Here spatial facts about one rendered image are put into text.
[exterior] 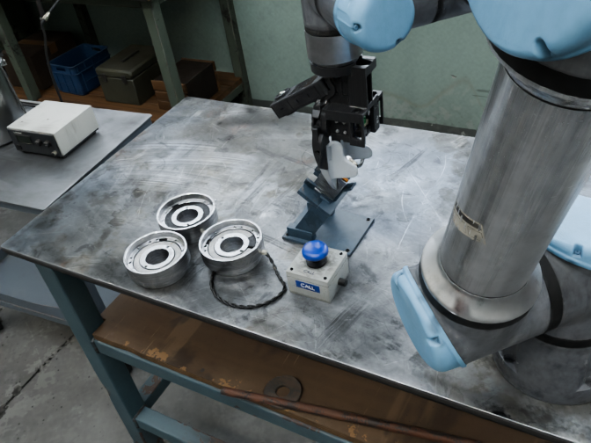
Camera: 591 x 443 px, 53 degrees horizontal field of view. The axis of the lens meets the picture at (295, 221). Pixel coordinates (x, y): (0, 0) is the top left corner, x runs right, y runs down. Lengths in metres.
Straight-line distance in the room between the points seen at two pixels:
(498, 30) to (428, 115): 2.29
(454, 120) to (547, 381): 1.92
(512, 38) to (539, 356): 0.49
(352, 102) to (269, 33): 1.97
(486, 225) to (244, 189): 0.73
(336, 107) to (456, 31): 1.63
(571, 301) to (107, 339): 0.93
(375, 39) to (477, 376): 0.44
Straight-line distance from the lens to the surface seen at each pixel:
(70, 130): 1.70
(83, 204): 1.25
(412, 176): 1.13
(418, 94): 2.60
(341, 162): 0.88
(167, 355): 1.23
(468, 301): 0.58
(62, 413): 1.99
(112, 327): 1.33
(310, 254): 0.87
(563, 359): 0.77
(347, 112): 0.82
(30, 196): 1.59
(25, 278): 2.15
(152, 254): 1.03
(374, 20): 0.66
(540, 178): 0.44
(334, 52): 0.79
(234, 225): 1.02
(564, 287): 0.66
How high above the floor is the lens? 1.46
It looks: 39 degrees down
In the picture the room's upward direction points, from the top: 10 degrees counter-clockwise
